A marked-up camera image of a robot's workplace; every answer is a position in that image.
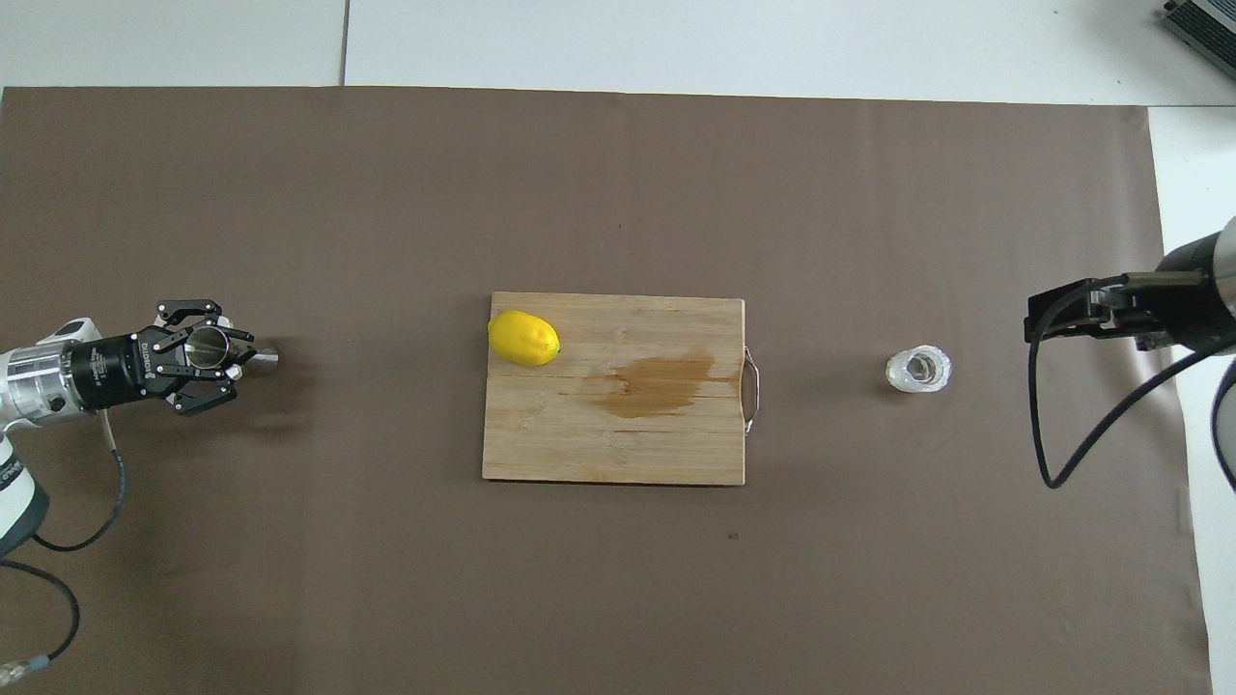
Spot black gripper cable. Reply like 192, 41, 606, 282
37, 410, 129, 553
1028, 275, 1236, 490

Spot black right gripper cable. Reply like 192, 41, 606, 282
1028, 275, 1236, 490

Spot black cable with silver connector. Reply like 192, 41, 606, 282
0, 560, 82, 677

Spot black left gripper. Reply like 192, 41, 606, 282
70, 299, 257, 418

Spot grey ribbed metal device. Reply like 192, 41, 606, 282
1159, 0, 1236, 54

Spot brown paper table mat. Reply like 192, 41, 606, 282
0, 85, 1213, 695

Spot wooden cutting board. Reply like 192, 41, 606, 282
482, 292, 761, 486

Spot yellow lemon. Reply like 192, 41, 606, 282
488, 310, 562, 368

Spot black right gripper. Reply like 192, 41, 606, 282
1025, 232, 1236, 353

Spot steel double jigger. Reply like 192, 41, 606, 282
188, 326, 281, 379

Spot clear crinkled plastic cup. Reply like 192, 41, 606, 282
886, 345, 953, 395

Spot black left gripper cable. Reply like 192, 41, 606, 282
37, 410, 129, 553

